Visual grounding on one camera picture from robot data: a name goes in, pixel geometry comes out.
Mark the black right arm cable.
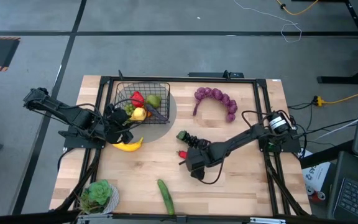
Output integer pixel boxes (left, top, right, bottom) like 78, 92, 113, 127
202, 158, 226, 185

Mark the green cucumber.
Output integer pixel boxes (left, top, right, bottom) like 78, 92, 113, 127
157, 179, 176, 216

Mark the yellow floor cable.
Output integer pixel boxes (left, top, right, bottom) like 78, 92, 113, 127
277, 0, 319, 16

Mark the black wire basket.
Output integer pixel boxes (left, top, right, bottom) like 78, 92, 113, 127
114, 82, 171, 124

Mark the succulent in white pot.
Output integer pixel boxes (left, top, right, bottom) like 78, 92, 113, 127
78, 179, 120, 215

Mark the yellow banana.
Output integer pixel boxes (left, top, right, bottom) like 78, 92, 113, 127
112, 136, 145, 152

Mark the red bell pepper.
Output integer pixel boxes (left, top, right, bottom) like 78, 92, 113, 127
130, 91, 145, 108

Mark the yellow extension cord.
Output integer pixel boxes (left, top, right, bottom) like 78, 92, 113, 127
314, 92, 358, 106

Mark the green pear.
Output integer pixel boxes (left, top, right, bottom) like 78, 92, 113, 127
145, 94, 162, 109

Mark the black laptop with keyboard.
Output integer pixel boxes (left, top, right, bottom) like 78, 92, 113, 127
328, 151, 358, 224

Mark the black metal table frame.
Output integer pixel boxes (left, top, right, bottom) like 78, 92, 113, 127
53, 76, 310, 217

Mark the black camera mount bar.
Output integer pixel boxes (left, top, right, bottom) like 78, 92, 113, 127
188, 70, 245, 79

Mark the grey round mat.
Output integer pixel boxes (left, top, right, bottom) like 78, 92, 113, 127
108, 83, 177, 144

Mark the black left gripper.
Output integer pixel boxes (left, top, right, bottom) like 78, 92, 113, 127
106, 105, 135, 144

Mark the white printed box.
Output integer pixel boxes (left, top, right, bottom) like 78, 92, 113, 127
301, 161, 331, 192

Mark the white floor cable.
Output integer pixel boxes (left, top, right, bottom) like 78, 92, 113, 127
233, 0, 303, 44

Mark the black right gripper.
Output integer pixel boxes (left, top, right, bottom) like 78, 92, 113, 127
178, 146, 214, 181

